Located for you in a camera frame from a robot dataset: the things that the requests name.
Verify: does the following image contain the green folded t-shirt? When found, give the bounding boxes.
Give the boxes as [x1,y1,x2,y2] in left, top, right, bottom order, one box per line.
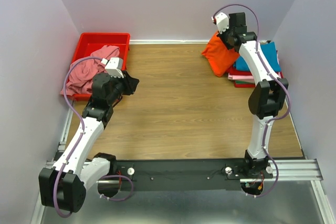
[234,80,255,86]

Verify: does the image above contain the red folded t-shirt upper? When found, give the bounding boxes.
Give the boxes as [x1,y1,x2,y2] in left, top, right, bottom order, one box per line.
[226,66,254,76]

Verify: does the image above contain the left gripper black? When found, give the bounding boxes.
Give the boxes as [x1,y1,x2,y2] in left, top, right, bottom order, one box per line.
[107,70,140,105]

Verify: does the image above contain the aluminium rail frame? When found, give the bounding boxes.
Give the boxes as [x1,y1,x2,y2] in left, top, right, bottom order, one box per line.
[41,99,323,223]

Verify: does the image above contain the red plastic bin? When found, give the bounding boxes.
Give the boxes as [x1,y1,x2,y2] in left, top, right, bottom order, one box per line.
[67,33,130,101]

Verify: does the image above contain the dusty pink crumpled t-shirt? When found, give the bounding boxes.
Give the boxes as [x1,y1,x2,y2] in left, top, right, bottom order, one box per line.
[66,45,120,95]

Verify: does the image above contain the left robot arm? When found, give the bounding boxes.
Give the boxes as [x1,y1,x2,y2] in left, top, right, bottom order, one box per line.
[38,70,140,218]

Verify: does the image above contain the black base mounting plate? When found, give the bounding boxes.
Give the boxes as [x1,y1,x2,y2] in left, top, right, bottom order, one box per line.
[85,157,274,192]

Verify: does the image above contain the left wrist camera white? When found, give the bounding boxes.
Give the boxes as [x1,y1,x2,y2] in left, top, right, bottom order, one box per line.
[101,57,124,78]

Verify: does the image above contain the blue folded t-shirt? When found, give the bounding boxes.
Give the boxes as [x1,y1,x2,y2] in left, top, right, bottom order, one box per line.
[233,42,281,72]

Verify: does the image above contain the pink folded t-shirt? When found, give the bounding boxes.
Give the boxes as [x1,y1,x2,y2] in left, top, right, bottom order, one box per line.
[228,73,254,81]

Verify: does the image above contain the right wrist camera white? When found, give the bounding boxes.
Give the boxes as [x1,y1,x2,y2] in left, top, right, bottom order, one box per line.
[212,12,229,34]

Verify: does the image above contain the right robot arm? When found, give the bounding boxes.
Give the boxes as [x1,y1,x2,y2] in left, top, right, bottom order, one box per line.
[213,12,288,178]

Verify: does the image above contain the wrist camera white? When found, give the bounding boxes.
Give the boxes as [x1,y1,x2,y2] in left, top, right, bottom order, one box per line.
[212,12,229,34]
[101,57,124,78]

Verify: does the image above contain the orange t-shirt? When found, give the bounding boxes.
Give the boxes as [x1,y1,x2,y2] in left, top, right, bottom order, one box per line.
[202,31,239,77]

